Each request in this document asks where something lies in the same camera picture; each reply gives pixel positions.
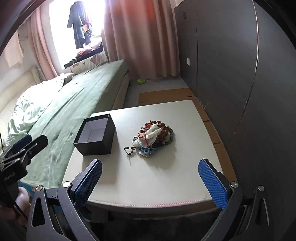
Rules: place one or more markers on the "green packet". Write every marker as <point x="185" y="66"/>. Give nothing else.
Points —
<point x="141" y="81"/>

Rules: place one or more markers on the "flat brown cardboard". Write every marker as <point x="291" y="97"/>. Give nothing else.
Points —
<point x="161" y="95"/>

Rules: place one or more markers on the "person's left hand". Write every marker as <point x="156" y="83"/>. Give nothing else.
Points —
<point x="24" y="197"/>

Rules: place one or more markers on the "white wall socket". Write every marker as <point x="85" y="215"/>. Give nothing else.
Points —
<point x="188" y="61"/>

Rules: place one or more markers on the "green bed blanket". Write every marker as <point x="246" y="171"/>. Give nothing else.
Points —
<point x="76" y="99"/>

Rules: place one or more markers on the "pale green quilt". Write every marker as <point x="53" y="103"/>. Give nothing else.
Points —
<point x="30" y="109"/>

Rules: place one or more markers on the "pink curtain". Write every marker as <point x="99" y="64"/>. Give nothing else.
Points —
<point x="41" y="46"/>
<point x="138" y="37"/>

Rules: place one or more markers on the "hanging dark clothes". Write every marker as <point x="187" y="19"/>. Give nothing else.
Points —
<point x="78" y="23"/>

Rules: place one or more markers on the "grey wardrobe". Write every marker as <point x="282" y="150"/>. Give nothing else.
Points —
<point x="231" y="69"/>

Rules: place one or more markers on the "clothes on windowsill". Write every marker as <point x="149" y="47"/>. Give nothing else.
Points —
<point x="85" y="52"/>

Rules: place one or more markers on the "hanging white garment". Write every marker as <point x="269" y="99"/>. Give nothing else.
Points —
<point x="13" y="51"/>

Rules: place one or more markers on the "floral pillow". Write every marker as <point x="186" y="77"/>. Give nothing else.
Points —
<point x="92" y="61"/>

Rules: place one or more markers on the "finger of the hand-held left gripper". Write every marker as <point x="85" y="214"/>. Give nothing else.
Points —
<point x="19" y="141"/>
<point x="38" y="143"/>

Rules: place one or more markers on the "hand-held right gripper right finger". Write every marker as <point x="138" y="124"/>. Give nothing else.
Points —
<point x="212" y="183"/>

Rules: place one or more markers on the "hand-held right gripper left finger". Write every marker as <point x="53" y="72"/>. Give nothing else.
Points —
<point x="89" y="183"/>

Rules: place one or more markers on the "black square gift box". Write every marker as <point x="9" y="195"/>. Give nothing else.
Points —
<point x="101" y="141"/>

